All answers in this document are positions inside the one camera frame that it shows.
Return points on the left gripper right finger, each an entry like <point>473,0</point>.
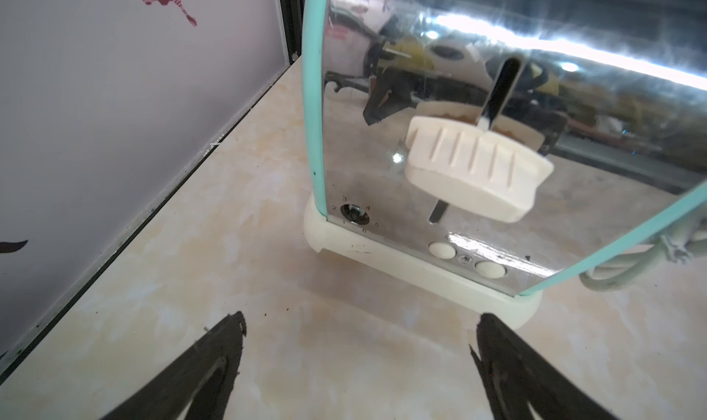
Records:
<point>520,384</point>

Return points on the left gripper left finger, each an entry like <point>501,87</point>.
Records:
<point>196,385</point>

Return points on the mint green toaster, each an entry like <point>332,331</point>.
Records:
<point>485,150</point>

